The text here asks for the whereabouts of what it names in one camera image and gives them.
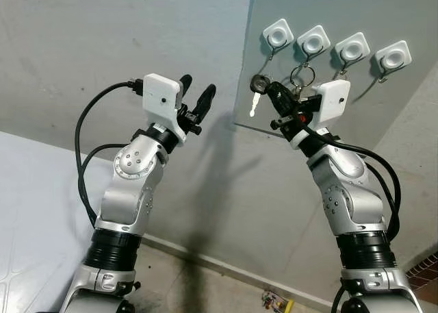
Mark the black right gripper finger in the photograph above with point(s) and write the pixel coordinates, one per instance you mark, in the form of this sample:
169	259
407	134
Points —
282	89
274	101

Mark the black-headed silver key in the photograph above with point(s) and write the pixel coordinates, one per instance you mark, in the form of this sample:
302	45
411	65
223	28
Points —
259	84

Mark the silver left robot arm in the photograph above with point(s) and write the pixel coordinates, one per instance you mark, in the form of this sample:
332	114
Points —
130	190

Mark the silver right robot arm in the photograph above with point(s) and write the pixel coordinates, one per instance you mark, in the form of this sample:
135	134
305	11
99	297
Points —
342	196

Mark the pale skirting board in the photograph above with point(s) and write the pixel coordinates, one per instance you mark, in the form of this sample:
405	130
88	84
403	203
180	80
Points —
233	270

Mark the white table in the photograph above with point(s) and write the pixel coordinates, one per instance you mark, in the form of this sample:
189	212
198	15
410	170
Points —
41	217

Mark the small colourful floor item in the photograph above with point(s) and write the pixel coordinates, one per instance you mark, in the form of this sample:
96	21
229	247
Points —
277	303

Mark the red brick pattern mat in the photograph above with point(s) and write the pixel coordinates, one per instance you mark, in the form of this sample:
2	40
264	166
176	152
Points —
424	270

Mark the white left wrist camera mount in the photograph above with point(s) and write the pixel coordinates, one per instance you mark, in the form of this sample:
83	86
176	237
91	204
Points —
161	94

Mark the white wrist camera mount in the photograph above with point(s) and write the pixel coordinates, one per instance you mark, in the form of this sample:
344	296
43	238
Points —
334	101
161	94

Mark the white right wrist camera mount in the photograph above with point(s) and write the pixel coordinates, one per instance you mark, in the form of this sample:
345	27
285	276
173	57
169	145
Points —
334	101

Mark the white square wall hook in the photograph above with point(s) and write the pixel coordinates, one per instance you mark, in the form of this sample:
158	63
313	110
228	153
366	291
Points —
278	34
352	50
314	42
393	57

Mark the grey wall board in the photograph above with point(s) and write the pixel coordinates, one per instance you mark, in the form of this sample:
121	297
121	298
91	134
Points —
383	11

